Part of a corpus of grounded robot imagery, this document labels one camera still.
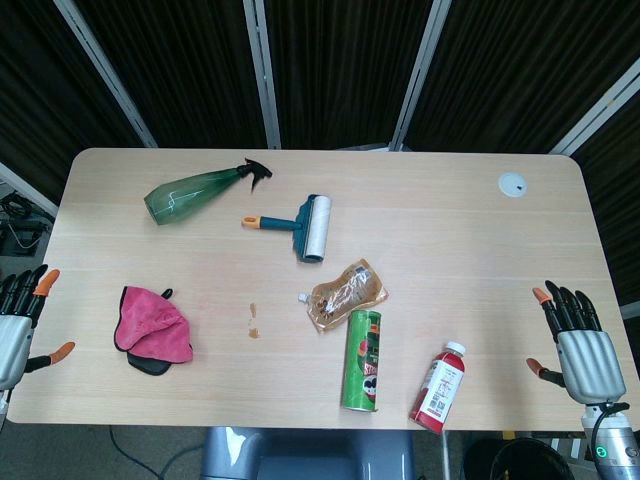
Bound green chips can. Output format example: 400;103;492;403
340;308;384;414

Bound red juice bottle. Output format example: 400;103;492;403
409;340;468;435

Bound green spray bottle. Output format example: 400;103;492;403
143;157;274;227

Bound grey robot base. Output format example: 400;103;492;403
200;426;417;480

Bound white cable grommet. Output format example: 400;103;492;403
497;172;530;199

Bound brown sauce pouch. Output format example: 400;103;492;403
298;257;391;335

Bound teal lint roller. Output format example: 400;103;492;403
241;194;334;263

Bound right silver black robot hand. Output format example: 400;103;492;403
525;280;630;406

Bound brown stain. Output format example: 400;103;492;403
246;301;263;340

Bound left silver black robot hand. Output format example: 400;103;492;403
0;264;76;394

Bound pink cloth with black trim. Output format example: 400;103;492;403
113;285;195;377

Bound black floor cables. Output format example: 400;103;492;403
0;192;54;256

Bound black waste bin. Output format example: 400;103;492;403
462;436;581;480

